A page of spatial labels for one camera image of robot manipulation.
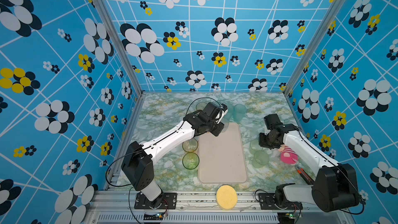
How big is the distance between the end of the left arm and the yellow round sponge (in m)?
0.32

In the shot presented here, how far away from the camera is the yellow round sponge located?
0.72 m

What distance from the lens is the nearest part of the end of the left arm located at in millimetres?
565
